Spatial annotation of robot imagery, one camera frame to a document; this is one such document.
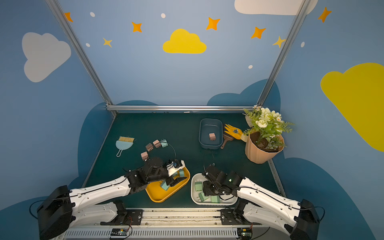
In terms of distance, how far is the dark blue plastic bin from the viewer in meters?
1.03

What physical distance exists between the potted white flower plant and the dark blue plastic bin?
0.67 ft

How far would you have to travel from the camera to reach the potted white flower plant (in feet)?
2.51
